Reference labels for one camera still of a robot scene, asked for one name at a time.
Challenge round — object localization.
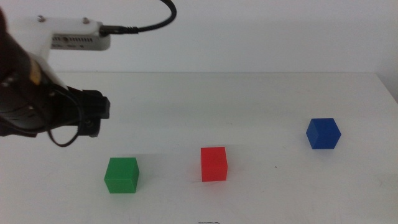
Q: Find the green cube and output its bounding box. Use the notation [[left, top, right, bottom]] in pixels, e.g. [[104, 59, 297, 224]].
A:
[[103, 157, 140, 194]]

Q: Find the red cube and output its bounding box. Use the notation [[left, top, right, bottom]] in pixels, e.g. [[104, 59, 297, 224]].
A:
[[200, 146, 228, 182]]

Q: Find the blue cube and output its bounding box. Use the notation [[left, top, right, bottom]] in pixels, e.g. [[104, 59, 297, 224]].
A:
[[305, 118, 342, 150]]

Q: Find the thin black wire loop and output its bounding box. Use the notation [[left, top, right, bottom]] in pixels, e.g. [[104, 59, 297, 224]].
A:
[[46, 90, 84, 147]]

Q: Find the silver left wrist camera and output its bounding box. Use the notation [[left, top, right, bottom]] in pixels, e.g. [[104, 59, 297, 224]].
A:
[[50, 33, 111, 52]]

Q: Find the thick black camera cable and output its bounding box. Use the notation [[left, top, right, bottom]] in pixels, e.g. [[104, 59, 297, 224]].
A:
[[99, 0, 177, 35]]

